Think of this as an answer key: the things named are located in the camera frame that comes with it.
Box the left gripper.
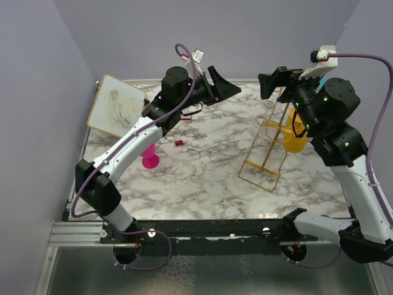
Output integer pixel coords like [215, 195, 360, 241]
[176, 65, 239, 111]

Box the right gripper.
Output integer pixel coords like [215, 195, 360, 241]
[259, 65, 326, 134]

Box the gold wire glass rack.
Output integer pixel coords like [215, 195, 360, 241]
[238, 100, 289, 192]

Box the pink plastic wine glass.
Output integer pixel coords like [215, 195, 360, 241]
[141, 144, 160, 169]

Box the clear wine glass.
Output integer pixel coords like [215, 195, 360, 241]
[260, 87, 281, 111]

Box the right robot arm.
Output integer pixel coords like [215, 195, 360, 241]
[258, 66, 392, 263]

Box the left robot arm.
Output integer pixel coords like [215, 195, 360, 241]
[75, 66, 241, 243]

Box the blue plastic wine glass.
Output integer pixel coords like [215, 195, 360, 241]
[316, 77, 326, 92]

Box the front yellow wine glass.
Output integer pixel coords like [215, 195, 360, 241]
[282, 108, 308, 154]

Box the small framed whiteboard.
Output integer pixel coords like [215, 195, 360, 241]
[87, 74, 146, 138]

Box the black base crossbar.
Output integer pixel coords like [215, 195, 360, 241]
[100, 219, 314, 256]

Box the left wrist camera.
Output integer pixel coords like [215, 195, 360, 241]
[181, 49, 204, 77]

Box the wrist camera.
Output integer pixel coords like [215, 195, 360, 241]
[181, 49, 204, 77]
[298, 45, 338, 80]

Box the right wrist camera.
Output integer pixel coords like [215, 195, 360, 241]
[298, 45, 338, 80]

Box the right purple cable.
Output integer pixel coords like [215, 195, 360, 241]
[284, 52, 393, 270]

